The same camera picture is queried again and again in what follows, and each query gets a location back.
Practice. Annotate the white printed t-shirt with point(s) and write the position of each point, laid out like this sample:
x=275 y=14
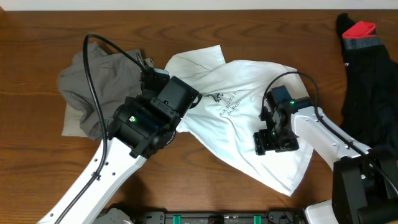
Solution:
x=227 y=116

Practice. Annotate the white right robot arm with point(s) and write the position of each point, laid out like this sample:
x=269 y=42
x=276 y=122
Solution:
x=364 y=180

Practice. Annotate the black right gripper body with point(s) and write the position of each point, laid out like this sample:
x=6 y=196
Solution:
x=276 y=140

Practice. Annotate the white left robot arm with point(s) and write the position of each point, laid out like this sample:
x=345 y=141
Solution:
x=141 y=126

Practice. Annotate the black garment with red collar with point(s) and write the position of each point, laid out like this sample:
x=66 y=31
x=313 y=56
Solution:
x=370 y=107

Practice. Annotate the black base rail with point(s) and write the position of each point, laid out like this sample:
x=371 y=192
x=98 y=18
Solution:
x=118 y=216

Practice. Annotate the grey folded garment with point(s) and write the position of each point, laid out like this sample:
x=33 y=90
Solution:
x=114 y=77

